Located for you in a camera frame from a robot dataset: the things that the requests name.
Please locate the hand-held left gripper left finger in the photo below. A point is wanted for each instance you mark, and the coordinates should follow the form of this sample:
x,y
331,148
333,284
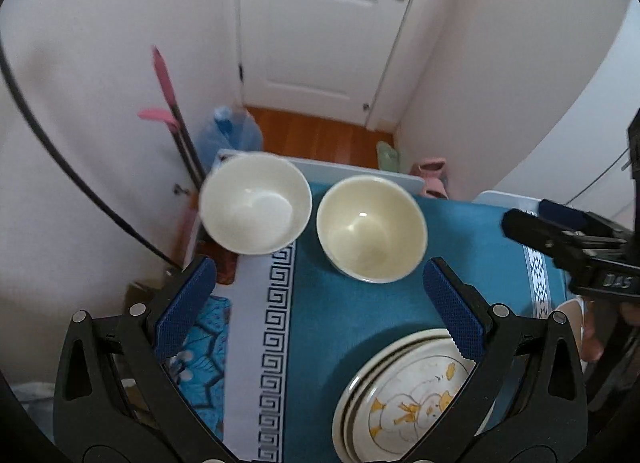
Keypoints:
x,y
185,303

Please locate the blue water bottle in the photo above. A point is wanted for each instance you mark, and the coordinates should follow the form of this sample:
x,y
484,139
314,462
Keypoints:
x,y
230,135

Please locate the green slipper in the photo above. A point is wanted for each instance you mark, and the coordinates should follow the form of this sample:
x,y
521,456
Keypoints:
x,y
387,157

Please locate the blue tablecloth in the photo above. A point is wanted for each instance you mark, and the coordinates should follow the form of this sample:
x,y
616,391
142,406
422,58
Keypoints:
x,y
350,313

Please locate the white duck plate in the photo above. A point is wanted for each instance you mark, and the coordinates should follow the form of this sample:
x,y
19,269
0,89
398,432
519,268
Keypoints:
x,y
415,403

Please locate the white round bowl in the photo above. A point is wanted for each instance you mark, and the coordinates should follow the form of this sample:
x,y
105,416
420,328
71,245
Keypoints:
x,y
250,208

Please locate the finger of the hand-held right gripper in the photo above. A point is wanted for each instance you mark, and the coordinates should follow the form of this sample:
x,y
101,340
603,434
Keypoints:
x,y
535,230
565,213

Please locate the cream round bowl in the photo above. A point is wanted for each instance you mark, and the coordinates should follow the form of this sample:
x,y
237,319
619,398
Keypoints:
x,y
372,228

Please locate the white panelled door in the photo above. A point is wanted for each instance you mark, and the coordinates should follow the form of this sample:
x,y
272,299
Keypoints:
x,y
320,33

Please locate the yellow duck plate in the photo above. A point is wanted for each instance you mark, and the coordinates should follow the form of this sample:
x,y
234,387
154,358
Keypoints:
x,y
351,393

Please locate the pink slipper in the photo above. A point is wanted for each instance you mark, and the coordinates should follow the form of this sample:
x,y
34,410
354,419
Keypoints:
x,y
434,189
429,166

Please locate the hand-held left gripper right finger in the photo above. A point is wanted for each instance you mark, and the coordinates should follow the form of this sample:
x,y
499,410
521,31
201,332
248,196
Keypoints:
x,y
452,305

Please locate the person's right hand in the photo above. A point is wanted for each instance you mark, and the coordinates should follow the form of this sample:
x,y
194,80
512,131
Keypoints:
x,y
594,330

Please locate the blue floral cloth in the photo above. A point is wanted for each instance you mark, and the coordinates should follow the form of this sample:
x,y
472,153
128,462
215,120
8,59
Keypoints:
x,y
205,343

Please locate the pink mop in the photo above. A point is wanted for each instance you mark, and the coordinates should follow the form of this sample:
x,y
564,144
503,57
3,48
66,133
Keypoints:
x,y
172,108

